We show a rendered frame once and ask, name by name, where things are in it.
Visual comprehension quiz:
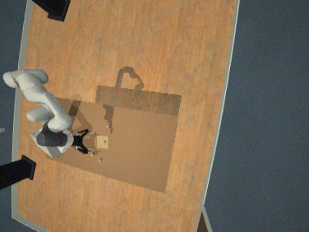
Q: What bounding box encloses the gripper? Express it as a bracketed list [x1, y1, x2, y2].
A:
[72, 129, 94, 154]

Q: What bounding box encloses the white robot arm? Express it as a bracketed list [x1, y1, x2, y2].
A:
[3, 69, 74, 153]

